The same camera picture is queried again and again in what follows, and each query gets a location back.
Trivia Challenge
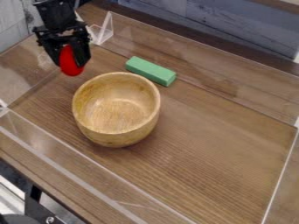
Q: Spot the wooden bowl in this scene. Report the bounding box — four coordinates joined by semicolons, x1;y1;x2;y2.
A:
71;72;161;148

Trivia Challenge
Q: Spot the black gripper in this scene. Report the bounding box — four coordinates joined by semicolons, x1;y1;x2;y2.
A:
32;0;91;67

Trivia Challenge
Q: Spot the clear acrylic stand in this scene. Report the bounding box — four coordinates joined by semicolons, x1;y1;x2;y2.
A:
85;12;113;46

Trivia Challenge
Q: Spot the red plush fruit green stem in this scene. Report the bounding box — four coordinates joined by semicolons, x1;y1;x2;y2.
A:
60;45;84;76

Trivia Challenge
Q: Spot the green rectangular block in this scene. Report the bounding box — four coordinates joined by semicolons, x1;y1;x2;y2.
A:
125;56;176;87

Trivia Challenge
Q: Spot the black table leg frame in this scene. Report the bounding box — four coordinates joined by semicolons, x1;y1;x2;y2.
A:
24;185;65;224

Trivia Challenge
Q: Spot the clear acrylic tray wall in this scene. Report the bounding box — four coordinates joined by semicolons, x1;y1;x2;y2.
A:
0;107;195;224

